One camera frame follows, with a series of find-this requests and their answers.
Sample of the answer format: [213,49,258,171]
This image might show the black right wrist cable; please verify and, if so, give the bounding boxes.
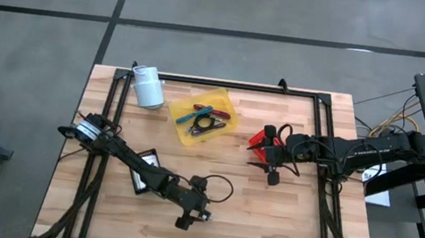
[272,122,308,177]

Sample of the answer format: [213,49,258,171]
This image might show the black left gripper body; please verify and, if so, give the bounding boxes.
[173,173,215,235]

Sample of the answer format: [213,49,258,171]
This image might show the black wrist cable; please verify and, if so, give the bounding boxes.
[196,172,237,207]
[272,122,308,177]

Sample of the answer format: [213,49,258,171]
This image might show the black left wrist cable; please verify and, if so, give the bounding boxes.
[196,172,237,207]

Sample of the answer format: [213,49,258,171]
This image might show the yellow translucent plastic bin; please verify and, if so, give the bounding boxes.
[163,81,244,153]

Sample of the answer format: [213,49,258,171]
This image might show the teal marker pen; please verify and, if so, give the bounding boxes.
[174,101,215,130]

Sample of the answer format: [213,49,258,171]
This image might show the black plastic mesh basket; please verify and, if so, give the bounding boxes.
[125,145,165,199]

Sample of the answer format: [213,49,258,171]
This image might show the black aluminium rig frame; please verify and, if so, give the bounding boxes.
[29,50,399,238]

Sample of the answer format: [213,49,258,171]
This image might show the white paper sheet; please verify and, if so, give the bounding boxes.
[358,161,396,208]

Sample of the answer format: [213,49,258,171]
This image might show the red plastic mesh basket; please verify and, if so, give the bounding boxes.
[246,126,277,165]

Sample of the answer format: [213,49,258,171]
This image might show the maroon red pen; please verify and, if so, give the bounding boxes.
[191,103,234,122]

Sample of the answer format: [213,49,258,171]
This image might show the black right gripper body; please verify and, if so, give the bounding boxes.
[256,123,301,190]

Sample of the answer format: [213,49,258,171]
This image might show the white cylindrical cup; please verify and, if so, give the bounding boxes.
[127,63,170,112]

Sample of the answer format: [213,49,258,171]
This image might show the yellow floor cable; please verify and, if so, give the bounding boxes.
[370,109,422,142]

